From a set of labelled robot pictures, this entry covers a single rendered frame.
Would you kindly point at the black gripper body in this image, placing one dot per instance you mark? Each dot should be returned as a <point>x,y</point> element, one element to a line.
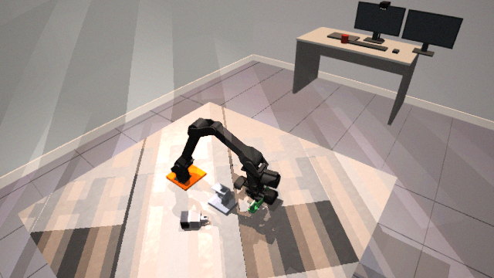
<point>268,197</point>

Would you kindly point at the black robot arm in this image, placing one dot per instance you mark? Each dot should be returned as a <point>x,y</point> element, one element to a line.
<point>250,157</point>

